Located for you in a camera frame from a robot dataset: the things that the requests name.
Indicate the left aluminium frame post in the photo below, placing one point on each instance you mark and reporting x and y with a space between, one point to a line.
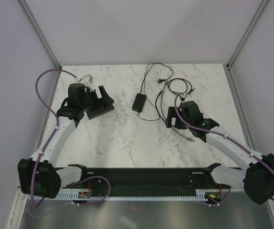
34 24

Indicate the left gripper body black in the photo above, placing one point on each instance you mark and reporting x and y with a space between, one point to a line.
90 100

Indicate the black power adapter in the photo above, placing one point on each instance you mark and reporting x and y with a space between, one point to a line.
139 102

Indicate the right aluminium frame post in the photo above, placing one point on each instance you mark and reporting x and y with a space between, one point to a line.
259 11

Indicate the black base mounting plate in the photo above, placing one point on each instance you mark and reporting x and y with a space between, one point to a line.
154 181

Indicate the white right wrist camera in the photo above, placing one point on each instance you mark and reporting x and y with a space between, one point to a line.
184 96

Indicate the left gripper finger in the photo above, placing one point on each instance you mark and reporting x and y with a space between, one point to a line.
104 94
105 104

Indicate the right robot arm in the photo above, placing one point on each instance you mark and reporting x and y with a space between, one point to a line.
255 175

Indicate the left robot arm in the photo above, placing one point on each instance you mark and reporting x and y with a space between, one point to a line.
38 175

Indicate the white slotted cable duct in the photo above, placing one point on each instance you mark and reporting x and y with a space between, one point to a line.
78 195

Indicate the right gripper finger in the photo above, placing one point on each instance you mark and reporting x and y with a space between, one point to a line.
171 122
171 112

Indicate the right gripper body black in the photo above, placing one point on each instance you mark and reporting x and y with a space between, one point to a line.
181 124

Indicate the black network switch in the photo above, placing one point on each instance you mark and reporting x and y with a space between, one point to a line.
96 112

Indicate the aluminium frame post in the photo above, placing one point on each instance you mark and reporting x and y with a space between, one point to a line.
259 11
34 24

